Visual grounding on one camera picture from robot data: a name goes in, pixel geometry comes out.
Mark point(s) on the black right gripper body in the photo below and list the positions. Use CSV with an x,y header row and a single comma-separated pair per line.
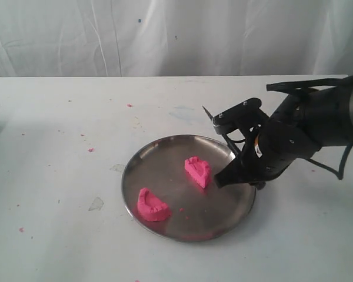
x,y
276,145

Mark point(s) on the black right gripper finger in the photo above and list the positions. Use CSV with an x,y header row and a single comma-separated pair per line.
x,y
233,173

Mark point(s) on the black knife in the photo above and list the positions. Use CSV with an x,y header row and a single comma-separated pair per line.
x,y
223,132

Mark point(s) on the pink dough lump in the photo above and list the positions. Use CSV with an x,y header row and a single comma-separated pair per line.
x,y
151,208
199,170

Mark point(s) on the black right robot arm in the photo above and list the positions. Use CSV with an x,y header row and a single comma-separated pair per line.
x,y
314,114

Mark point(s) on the round steel plate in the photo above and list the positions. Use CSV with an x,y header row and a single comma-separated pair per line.
x,y
196,214

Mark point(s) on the white backdrop curtain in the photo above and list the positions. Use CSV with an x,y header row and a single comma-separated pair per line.
x,y
175,38

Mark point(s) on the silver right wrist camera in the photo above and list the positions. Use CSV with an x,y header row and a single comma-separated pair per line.
x,y
229,117

